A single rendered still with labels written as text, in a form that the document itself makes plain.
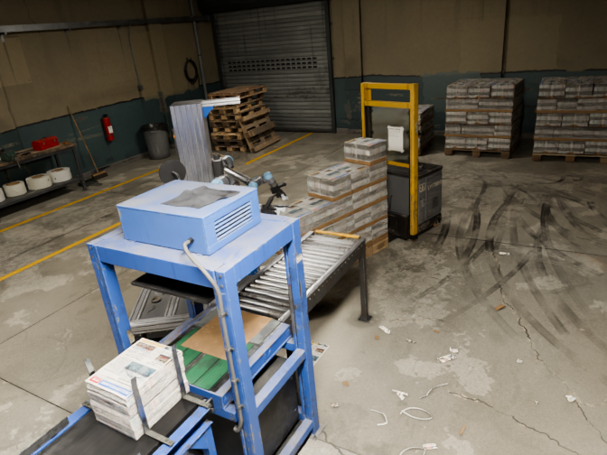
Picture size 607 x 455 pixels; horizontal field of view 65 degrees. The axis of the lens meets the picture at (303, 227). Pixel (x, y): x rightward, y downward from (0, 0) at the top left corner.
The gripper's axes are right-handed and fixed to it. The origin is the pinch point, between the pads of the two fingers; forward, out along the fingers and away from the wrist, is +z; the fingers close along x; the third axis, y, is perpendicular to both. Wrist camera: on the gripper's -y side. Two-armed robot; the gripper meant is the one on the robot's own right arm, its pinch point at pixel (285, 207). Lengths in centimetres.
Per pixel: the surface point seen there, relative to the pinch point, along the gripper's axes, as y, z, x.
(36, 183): 50, -596, -276
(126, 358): 41, -19, 166
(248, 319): 55, 6, 82
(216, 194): -36, 14, 123
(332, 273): 46, 41, 11
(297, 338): 59, 43, 91
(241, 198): -34, 27, 120
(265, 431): 105, 33, 122
